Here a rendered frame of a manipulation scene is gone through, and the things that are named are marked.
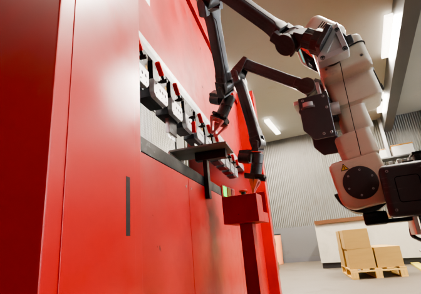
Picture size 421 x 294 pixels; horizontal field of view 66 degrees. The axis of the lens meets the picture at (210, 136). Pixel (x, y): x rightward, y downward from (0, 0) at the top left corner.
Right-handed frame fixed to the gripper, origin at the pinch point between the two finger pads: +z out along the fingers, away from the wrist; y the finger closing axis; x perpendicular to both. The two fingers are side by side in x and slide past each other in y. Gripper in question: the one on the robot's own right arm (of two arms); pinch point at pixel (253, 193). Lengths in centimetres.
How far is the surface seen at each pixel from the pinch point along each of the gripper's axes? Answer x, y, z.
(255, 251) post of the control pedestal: 8.2, -6.1, 25.7
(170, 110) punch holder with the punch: 31, 36, -31
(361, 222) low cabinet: -545, -71, -15
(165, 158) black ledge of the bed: 67, 12, -2
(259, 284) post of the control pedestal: 8.1, -9.6, 38.6
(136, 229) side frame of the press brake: 106, -8, 17
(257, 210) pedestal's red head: 15.2, -6.6, 8.5
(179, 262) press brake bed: 59, 5, 29
